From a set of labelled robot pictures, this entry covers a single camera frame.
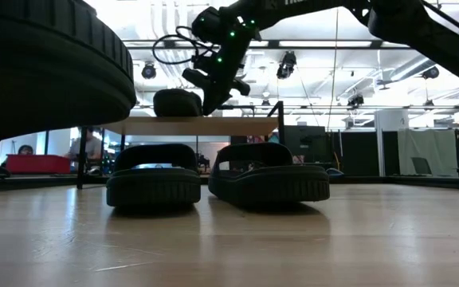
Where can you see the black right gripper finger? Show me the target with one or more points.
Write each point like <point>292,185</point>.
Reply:
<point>223,99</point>
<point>210,101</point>

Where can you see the black rubber slide sandal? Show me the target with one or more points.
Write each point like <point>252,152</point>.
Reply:
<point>154,187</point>
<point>34,60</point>
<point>269,185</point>
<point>175,103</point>

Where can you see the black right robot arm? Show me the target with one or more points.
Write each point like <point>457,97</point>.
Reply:
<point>413,24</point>

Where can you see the black ceiling spotlight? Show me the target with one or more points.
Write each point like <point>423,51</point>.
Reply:
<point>430,73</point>
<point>286,65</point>
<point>149,71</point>
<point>355,101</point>

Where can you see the black box monitor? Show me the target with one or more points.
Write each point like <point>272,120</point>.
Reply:
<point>305,143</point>

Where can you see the person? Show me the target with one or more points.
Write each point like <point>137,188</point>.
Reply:
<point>90,147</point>
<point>25,150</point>

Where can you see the black partition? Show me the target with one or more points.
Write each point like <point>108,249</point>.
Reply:
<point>359,155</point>

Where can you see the white pillar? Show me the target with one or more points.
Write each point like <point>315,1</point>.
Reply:
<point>391,139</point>

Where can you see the red cabinet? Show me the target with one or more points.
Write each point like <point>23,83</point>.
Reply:
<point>38,164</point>

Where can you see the ceiling truss bar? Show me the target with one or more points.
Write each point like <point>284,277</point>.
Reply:
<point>413,44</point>

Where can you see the gray office chair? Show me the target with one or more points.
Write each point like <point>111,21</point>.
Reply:
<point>420,165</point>

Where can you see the gray curtain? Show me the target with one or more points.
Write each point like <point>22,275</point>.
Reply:
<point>440,147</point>

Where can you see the wooden shelf black metal frame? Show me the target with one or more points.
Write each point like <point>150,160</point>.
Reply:
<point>193,125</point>

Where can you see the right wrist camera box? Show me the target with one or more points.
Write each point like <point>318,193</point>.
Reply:
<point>205,26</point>

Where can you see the black metal rig frame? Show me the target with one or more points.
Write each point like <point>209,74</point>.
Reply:
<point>413,181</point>

